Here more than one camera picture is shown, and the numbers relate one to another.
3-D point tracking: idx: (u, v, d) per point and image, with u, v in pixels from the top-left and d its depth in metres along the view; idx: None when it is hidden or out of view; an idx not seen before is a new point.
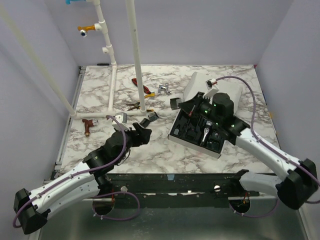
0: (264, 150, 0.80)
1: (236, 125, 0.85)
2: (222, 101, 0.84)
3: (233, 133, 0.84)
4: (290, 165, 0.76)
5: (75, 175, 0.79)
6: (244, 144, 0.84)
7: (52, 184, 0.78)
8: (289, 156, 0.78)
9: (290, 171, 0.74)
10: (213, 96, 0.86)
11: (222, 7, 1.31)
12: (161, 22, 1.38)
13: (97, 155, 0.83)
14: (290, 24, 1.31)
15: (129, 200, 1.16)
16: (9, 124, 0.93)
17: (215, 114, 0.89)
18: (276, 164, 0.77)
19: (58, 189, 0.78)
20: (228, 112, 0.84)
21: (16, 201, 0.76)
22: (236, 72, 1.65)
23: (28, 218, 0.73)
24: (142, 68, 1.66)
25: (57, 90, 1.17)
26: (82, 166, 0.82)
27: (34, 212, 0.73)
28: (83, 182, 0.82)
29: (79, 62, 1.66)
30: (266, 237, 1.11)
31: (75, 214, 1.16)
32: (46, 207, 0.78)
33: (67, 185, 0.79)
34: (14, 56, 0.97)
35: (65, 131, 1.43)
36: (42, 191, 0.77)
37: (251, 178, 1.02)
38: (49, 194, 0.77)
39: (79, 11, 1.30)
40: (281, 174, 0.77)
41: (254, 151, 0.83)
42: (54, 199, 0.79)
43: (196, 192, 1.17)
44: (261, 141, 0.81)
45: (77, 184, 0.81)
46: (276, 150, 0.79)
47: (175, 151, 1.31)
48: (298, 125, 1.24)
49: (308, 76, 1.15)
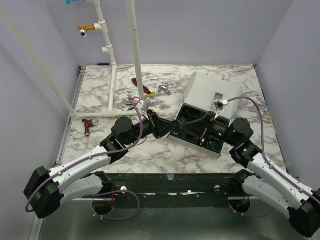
0: (278, 177, 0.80)
1: (249, 149, 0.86)
2: (242, 129, 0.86)
3: (244, 157, 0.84)
4: (303, 194, 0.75)
5: (94, 156, 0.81)
6: (257, 169, 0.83)
7: (73, 164, 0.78)
8: (301, 185, 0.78)
9: (303, 201, 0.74)
10: (234, 121, 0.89)
11: (222, 7, 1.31)
12: (161, 22, 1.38)
13: (112, 140, 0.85)
14: (289, 24, 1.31)
15: (130, 199, 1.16)
16: (9, 124, 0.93)
17: (232, 138, 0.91)
18: (290, 194, 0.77)
19: (79, 169, 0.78)
20: (245, 140, 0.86)
21: (35, 179, 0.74)
22: (236, 72, 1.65)
23: (49, 195, 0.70)
24: (142, 68, 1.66)
25: (57, 90, 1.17)
26: (98, 149, 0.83)
27: (57, 188, 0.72)
28: (99, 166, 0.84)
29: (79, 62, 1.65)
30: (266, 237, 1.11)
31: (76, 213, 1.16)
32: (65, 186, 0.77)
33: (87, 165, 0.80)
34: (14, 57, 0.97)
35: (65, 131, 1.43)
36: (63, 169, 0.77)
37: (257, 187, 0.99)
38: (70, 172, 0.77)
39: (79, 11, 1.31)
40: (294, 203, 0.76)
41: (266, 177, 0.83)
42: (73, 179, 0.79)
43: (196, 192, 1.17)
44: (274, 168, 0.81)
45: (94, 166, 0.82)
46: (288, 178, 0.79)
47: (175, 151, 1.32)
48: (298, 125, 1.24)
49: (308, 76, 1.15)
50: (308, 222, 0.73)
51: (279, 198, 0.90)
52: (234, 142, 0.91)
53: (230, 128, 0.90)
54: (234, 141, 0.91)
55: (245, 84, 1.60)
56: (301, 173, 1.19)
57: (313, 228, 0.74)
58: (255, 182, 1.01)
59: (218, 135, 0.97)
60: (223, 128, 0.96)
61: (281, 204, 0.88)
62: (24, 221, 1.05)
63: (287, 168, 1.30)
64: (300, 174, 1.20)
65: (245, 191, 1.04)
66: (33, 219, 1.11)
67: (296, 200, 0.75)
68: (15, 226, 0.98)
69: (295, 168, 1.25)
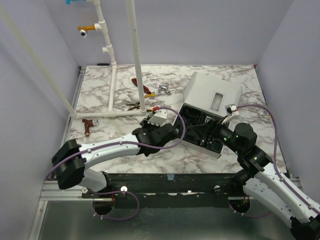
0: (288, 191, 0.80)
1: (258, 157, 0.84)
2: (245, 133, 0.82)
3: (254, 167, 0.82)
4: (312, 211, 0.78)
5: (125, 143, 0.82)
6: (266, 180, 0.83)
7: (103, 144, 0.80)
8: (310, 201, 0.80)
9: (312, 218, 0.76)
10: (235, 126, 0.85)
11: (222, 6, 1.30)
12: (161, 21, 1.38)
13: (145, 132, 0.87)
14: (290, 24, 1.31)
15: (130, 199, 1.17)
16: (9, 124, 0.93)
17: (236, 144, 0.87)
18: (298, 209, 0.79)
19: (108, 150, 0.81)
20: (250, 145, 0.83)
21: (67, 149, 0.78)
22: (236, 72, 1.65)
23: (73, 168, 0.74)
24: (142, 68, 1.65)
25: (57, 90, 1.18)
26: (131, 137, 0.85)
27: (83, 164, 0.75)
28: (125, 153, 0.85)
29: (79, 62, 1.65)
30: (266, 237, 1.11)
31: (75, 214, 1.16)
32: (90, 164, 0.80)
33: (116, 149, 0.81)
34: (14, 57, 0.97)
35: (65, 131, 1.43)
36: (93, 147, 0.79)
37: (259, 192, 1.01)
38: (98, 152, 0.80)
39: (79, 11, 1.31)
40: (300, 217, 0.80)
41: (275, 189, 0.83)
42: (99, 159, 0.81)
43: (196, 192, 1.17)
44: (284, 181, 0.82)
45: (122, 152, 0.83)
46: (298, 194, 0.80)
47: (175, 151, 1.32)
48: (298, 125, 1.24)
49: (308, 76, 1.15)
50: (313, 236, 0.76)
51: (282, 206, 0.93)
52: (238, 149, 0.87)
53: (233, 134, 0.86)
54: (239, 147, 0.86)
55: (245, 84, 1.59)
56: (301, 173, 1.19)
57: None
58: (257, 185, 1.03)
59: (223, 139, 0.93)
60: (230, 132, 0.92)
61: (284, 213, 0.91)
62: (25, 221, 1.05)
63: (287, 169, 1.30)
64: (300, 174, 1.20)
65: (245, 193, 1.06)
66: (33, 219, 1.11)
67: (305, 216, 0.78)
68: (15, 226, 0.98)
69: (295, 169, 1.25)
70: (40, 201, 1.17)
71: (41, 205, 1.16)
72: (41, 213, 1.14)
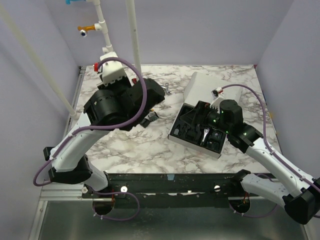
0: (278, 164, 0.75)
1: (248, 133, 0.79)
2: (230, 107, 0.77)
3: (244, 141, 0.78)
4: (304, 183, 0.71)
5: (75, 133, 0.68)
6: (256, 155, 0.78)
7: (59, 147, 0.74)
8: (303, 172, 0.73)
9: (303, 190, 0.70)
10: (220, 102, 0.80)
11: (222, 7, 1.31)
12: (161, 21, 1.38)
13: (96, 101, 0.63)
14: (290, 24, 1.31)
15: (130, 200, 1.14)
16: (9, 124, 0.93)
17: (224, 122, 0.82)
18: (290, 181, 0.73)
19: (67, 151, 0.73)
20: (237, 118, 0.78)
21: (45, 155, 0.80)
22: (236, 72, 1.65)
23: (52, 177, 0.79)
24: (142, 68, 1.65)
25: (57, 90, 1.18)
26: (84, 120, 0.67)
27: (53, 174, 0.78)
28: (90, 140, 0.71)
29: (79, 62, 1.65)
30: (266, 238, 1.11)
31: (75, 214, 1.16)
32: (68, 164, 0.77)
33: (70, 146, 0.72)
34: (15, 58, 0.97)
35: (65, 131, 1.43)
36: (55, 153, 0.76)
37: (255, 185, 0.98)
38: (61, 156, 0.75)
39: (80, 11, 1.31)
40: (293, 190, 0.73)
41: (266, 163, 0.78)
42: (70, 159, 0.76)
43: (196, 192, 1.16)
44: (275, 154, 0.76)
45: (82, 142, 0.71)
46: (289, 166, 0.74)
47: (175, 151, 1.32)
48: (298, 125, 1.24)
49: (308, 75, 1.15)
50: (305, 211, 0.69)
51: (275, 189, 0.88)
52: (226, 128, 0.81)
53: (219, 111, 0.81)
54: (227, 125, 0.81)
55: (245, 84, 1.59)
56: None
57: (308, 217, 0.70)
58: (253, 178, 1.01)
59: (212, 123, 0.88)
60: (218, 115, 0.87)
61: (277, 194, 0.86)
62: (25, 221, 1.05)
63: None
64: None
65: (241, 184, 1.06)
66: (33, 218, 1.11)
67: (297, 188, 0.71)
68: (15, 226, 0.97)
69: None
70: (40, 201, 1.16)
71: (41, 205, 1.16)
72: (41, 213, 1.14)
